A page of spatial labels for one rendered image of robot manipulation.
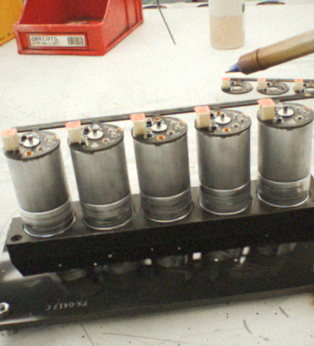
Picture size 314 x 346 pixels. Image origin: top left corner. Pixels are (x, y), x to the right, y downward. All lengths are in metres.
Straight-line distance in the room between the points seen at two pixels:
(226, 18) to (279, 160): 0.29
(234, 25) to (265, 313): 0.34
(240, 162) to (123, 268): 0.07
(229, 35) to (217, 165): 0.30
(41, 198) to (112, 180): 0.03
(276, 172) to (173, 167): 0.05
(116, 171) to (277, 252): 0.08
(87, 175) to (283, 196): 0.09
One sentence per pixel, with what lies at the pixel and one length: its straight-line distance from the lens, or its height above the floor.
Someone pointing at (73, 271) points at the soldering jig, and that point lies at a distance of 0.24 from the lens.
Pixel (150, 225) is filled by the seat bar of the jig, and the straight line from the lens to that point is 0.25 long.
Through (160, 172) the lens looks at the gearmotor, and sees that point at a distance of 0.23.
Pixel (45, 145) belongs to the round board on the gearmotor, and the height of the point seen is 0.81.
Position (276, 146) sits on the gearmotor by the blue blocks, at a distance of 0.24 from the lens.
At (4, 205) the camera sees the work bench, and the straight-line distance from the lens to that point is 0.32.
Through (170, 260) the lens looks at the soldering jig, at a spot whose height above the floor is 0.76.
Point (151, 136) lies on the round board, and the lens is 0.23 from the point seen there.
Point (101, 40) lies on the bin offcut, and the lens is 0.54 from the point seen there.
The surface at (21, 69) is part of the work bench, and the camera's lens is 0.54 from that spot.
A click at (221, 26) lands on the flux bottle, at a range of 0.52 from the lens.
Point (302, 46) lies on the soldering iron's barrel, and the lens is 0.19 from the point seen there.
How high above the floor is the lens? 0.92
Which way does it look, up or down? 30 degrees down
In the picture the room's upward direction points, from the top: 6 degrees counter-clockwise
